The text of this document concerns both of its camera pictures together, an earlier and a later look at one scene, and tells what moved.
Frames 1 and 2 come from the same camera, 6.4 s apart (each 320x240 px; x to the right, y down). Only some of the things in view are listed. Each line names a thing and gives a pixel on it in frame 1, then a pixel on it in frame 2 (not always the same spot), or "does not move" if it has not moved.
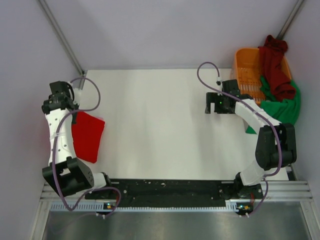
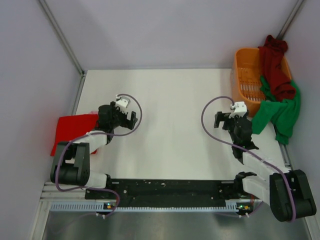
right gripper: [214, 97] -> [221, 116]
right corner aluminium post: [289, 20] does not move
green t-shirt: [286, 111] does not move
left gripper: [73, 118] -> [126, 123]
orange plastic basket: [247, 69] does not move
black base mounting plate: [168, 190] does not move
